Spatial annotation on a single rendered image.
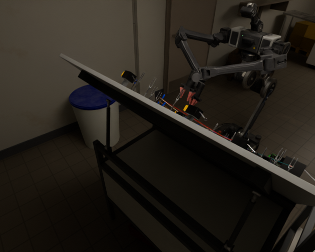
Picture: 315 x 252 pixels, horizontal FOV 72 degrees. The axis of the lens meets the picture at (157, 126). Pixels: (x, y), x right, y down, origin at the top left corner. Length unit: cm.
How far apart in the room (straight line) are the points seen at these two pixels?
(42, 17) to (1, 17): 36
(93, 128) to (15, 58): 109
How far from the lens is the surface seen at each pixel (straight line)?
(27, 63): 283
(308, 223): 131
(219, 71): 148
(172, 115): 67
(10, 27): 273
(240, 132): 274
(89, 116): 257
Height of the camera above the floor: 200
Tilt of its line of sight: 38 degrees down
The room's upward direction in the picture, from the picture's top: 1 degrees clockwise
